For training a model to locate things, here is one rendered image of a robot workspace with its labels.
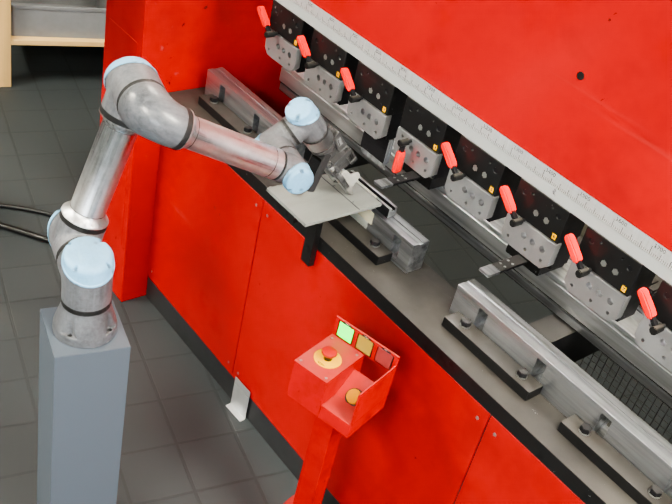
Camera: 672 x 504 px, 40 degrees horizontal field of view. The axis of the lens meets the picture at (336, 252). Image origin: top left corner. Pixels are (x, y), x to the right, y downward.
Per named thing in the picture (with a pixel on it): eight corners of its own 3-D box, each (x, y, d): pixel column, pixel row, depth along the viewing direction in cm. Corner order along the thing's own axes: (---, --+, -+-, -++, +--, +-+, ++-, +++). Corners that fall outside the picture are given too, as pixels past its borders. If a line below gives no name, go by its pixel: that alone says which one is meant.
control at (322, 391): (286, 394, 238) (298, 342, 227) (324, 366, 249) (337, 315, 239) (347, 438, 230) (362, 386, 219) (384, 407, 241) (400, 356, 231)
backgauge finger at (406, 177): (363, 178, 267) (366, 163, 265) (428, 162, 283) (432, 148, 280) (389, 200, 261) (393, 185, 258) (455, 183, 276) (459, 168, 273)
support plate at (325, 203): (266, 190, 251) (266, 187, 251) (341, 172, 267) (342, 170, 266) (304, 227, 241) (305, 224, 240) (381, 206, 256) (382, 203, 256)
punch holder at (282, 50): (263, 51, 278) (272, -1, 268) (286, 48, 283) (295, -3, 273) (292, 74, 269) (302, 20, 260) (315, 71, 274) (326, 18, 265)
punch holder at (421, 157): (391, 152, 243) (406, 96, 234) (414, 146, 248) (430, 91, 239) (429, 182, 235) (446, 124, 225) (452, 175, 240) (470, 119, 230)
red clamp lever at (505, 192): (501, 185, 211) (516, 226, 210) (513, 182, 213) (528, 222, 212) (495, 188, 212) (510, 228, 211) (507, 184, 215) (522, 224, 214)
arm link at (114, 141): (49, 276, 220) (128, 74, 197) (38, 239, 231) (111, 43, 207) (98, 282, 227) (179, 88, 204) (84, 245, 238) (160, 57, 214)
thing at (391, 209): (342, 180, 267) (345, 171, 266) (350, 178, 269) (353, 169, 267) (387, 218, 256) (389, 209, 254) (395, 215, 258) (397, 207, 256)
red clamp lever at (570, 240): (566, 234, 199) (582, 277, 199) (578, 230, 202) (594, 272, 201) (560, 236, 201) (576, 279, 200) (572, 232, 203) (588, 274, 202)
